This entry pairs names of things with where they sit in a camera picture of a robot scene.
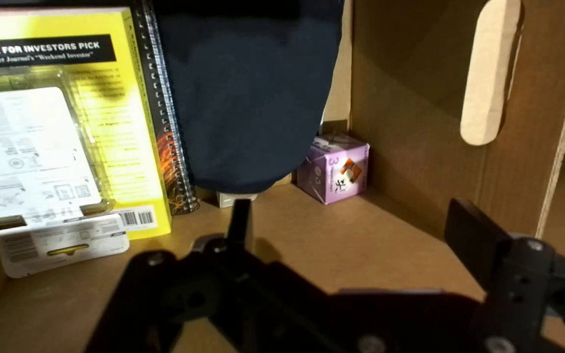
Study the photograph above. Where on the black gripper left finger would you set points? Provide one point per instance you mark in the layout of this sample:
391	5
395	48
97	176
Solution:
185	301

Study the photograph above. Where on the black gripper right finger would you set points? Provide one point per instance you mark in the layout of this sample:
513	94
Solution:
519	288

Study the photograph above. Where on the small purple box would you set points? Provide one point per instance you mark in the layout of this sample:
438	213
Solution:
334	170

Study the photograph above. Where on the small white block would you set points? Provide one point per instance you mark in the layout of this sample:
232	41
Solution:
236	199

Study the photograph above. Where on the yellow book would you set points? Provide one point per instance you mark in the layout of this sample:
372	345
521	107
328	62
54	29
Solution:
117	119

